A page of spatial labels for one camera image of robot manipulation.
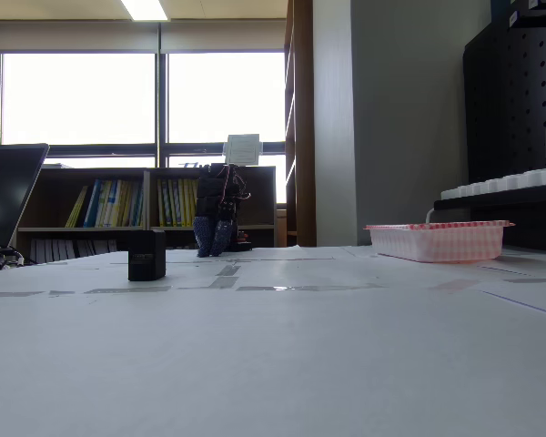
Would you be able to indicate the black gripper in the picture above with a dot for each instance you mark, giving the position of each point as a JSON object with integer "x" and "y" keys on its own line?
{"x": 213, "y": 218}

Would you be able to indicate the black cube block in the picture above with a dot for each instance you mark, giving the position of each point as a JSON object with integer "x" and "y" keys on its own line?
{"x": 146, "y": 261}

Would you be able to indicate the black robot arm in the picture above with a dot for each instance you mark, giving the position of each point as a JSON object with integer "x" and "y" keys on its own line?
{"x": 218, "y": 170}

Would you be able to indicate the red checkered tray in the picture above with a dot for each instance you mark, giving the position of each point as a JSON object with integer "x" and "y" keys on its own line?
{"x": 437, "y": 243}

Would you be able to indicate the row of yellow blue books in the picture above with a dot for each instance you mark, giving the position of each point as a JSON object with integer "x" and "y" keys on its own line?
{"x": 177, "y": 205}
{"x": 111, "y": 205}

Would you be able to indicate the white paper sign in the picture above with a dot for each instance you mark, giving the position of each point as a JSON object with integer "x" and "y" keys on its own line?
{"x": 242, "y": 149}

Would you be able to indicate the row of white binders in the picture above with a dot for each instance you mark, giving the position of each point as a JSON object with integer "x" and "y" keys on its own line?
{"x": 73, "y": 249}

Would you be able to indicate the tall brown wooden shelf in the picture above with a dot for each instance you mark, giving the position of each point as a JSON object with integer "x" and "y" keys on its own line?
{"x": 302, "y": 123}

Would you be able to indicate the low wooden bookshelf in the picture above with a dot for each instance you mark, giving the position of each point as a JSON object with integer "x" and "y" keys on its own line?
{"x": 50, "y": 200}

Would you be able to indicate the black laptop screen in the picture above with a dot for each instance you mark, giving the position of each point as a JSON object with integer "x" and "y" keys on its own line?
{"x": 7, "y": 191}

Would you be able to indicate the ceiling light panel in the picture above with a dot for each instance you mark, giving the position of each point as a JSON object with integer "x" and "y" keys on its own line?
{"x": 143, "y": 9}

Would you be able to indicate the white power strip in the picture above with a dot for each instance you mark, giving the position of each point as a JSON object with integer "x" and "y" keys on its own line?
{"x": 505, "y": 182}

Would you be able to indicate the black pegboard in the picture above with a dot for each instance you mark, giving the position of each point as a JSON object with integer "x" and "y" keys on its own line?
{"x": 509, "y": 104}

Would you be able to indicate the black window frame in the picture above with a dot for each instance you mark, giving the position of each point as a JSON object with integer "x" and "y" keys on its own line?
{"x": 161, "y": 114}

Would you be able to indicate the black shelf rail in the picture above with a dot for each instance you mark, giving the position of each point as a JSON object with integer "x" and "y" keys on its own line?
{"x": 505, "y": 214}

